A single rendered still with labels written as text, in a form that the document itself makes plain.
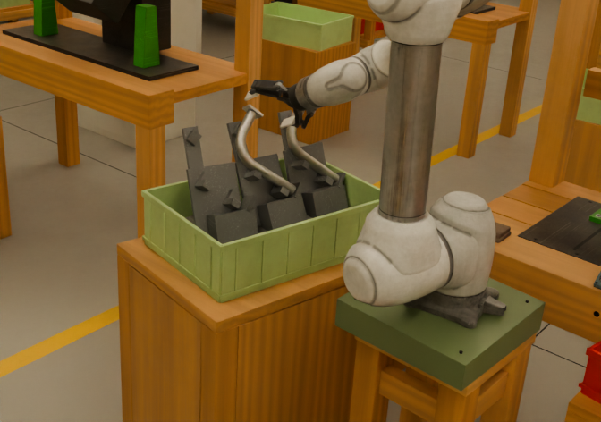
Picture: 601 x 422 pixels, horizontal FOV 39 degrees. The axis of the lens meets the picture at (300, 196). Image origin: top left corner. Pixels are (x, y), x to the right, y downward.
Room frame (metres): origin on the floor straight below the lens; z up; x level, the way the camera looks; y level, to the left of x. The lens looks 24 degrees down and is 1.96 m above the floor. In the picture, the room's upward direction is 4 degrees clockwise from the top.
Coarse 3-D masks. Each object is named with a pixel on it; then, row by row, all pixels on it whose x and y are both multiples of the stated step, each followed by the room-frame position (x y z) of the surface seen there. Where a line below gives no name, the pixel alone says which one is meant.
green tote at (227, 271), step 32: (160, 192) 2.28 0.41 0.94; (352, 192) 2.45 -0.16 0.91; (160, 224) 2.17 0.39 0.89; (192, 224) 2.05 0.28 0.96; (320, 224) 2.15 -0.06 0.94; (352, 224) 2.22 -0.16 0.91; (160, 256) 2.17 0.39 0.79; (192, 256) 2.04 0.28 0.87; (224, 256) 1.94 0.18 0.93; (256, 256) 2.01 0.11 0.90; (288, 256) 2.07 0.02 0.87; (320, 256) 2.15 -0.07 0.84; (224, 288) 1.94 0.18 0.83; (256, 288) 2.01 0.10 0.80
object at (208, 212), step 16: (192, 128) 2.30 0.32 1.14; (192, 144) 2.27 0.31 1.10; (192, 160) 2.26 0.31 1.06; (192, 176) 2.24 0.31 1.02; (224, 176) 2.29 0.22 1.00; (192, 192) 2.22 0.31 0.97; (208, 192) 2.25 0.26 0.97; (224, 192) 2.27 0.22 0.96; (192, 208) 2.21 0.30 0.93; (208, 208) 2.23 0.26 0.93; (224, 208) 2.25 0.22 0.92; (208, 224) 2.20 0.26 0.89; (224, 224) 2.18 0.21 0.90; (240, 224) 2.20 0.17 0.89; (256, 224) 2.23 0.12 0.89; (224, 240) 2.16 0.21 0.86
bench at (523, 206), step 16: (512, 192) 2.60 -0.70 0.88; (528, 192) 2.61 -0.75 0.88; (544, 192) 2.62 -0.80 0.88; (560, 192) 2.63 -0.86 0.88; (576, 192) 2.64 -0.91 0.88; (592, 192) 2.64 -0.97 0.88; (496, 208) 2.46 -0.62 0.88; (512, 208) 2.47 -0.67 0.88; (528, 208) 2.48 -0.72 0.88; (544, 208) 2.49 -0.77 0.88; (512, 224) 2.35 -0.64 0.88; (528, 224) 2.36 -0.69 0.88
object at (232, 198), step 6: (204, 174) 2.24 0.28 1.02; (210, 174) 2.25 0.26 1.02; (198, 180) 2.24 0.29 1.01; (204, 180) 2.21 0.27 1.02; (198, 186) 2.22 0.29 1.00; (204, 186) 2.19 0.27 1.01; (210, 186) 2.20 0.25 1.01; (228, 192) 2.27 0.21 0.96; (234, 192) 2.27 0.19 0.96; (228, 198) 2.24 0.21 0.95; (234, 198) 2.22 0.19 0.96; (228, 204) 2.22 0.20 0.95; (234, 204) 2.22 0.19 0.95; (240, 204) 2.22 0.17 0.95
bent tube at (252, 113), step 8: (248, 112) 2.40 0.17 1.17; (256, 112) 2.40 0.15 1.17; (248, 120) 2.37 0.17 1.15; (240, 128) 2.36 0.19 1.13; (248, 128) 2.36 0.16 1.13; (240, 136) 2.34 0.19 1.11; (240, 144) 2.32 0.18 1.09; (240, 152) 2.32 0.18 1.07; (248, 152) 2.33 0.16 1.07; (248, 160) 2.31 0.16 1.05; (256, 168) 2.32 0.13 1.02; (264, 168) 2.33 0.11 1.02; (264, 176) 2.33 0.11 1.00; (272, 176) 2.33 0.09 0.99; (280, 184) 2.34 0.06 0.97; (288, 184) 2.35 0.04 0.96
